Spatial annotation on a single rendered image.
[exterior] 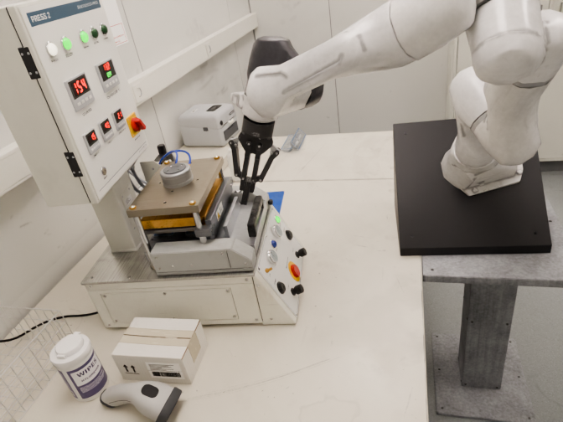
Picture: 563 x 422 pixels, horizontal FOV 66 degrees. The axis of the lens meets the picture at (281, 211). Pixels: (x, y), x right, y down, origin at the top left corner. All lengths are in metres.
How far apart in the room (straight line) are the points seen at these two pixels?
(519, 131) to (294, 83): 0.49
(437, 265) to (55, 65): 1.07
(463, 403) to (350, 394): 0.97
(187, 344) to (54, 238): 0.74
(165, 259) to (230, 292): 0.18
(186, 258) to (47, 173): 0.36
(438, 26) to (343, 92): 2.86
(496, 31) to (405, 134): 0.72
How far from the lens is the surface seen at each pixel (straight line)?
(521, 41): 0.77
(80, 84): 1.08
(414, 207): 1.37
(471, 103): 1.09
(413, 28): 0.77
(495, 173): 1.35
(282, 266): 1.21
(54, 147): 1.06
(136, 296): 1.21
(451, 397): 1.95
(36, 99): 1.03
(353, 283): 1.26
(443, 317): 2.24
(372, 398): 1.02
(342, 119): 3.68
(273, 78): 0.84
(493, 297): 1.65
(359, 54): 0.78
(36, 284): 1.61
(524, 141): 1.06
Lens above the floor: 1.58
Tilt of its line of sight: 31 degrees down
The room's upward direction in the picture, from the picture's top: 10 degrees counter-clockwise
